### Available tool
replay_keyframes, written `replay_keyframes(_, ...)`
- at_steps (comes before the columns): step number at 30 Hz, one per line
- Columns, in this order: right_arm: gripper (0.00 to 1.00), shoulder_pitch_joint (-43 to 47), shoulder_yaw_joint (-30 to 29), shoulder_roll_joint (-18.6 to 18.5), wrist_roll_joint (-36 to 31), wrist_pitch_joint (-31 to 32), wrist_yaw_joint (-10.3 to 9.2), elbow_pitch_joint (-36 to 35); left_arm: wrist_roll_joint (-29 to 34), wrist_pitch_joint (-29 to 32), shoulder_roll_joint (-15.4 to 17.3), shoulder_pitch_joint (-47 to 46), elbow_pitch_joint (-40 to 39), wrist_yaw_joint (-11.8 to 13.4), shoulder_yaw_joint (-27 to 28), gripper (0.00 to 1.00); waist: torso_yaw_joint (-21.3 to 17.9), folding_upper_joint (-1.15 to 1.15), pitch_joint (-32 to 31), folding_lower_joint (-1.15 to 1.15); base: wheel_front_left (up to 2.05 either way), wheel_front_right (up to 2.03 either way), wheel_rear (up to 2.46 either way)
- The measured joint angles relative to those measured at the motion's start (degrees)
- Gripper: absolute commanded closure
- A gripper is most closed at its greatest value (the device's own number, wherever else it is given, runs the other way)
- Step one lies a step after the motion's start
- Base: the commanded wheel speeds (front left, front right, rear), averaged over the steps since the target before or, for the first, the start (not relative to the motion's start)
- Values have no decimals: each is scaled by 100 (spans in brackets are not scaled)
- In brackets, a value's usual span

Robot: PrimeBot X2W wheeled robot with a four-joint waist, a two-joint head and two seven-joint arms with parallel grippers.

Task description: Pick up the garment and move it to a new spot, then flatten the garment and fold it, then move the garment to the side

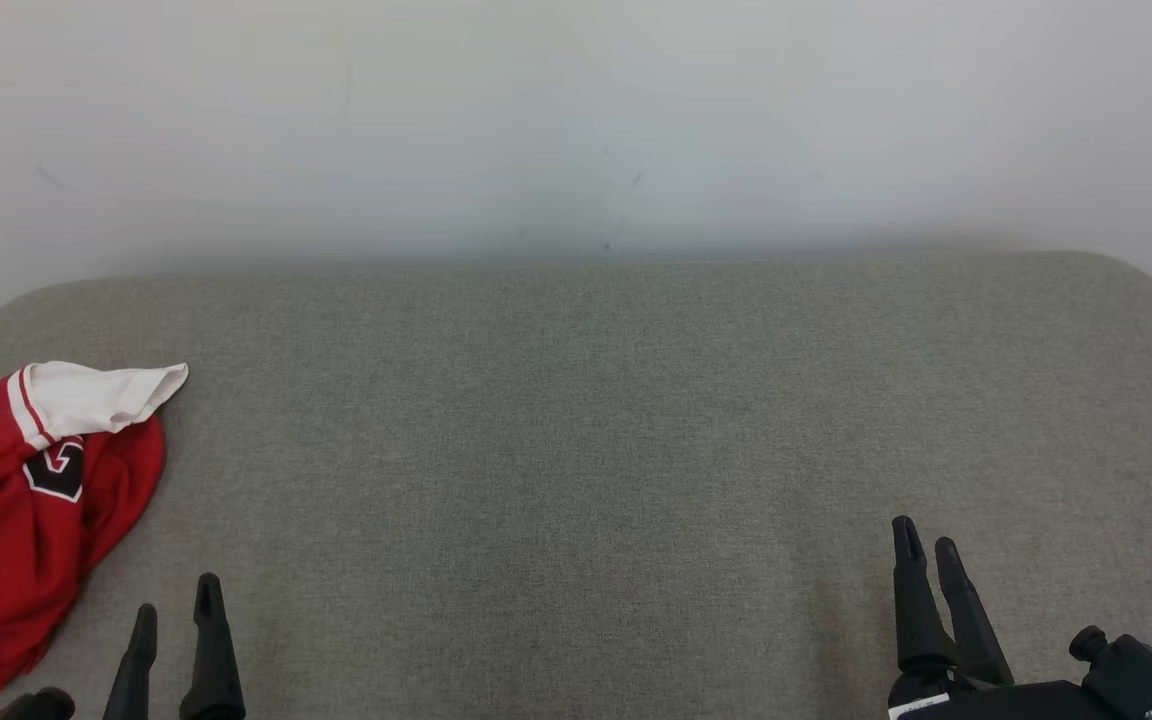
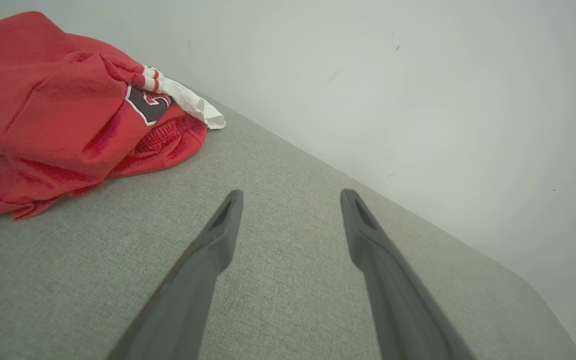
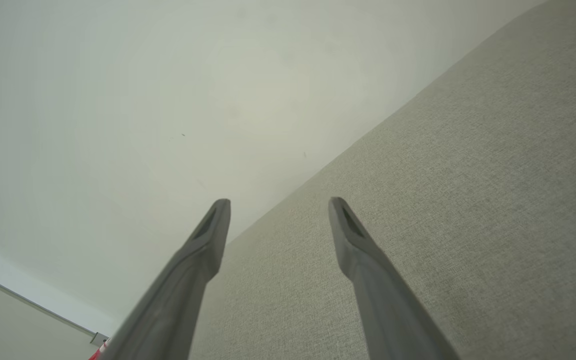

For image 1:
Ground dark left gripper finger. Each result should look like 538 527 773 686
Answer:
179 573 247 720
101 603 158 720

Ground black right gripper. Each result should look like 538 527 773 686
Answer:
886 515 1119 720

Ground red shorts with white stripe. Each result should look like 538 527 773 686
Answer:
0 430 167 691

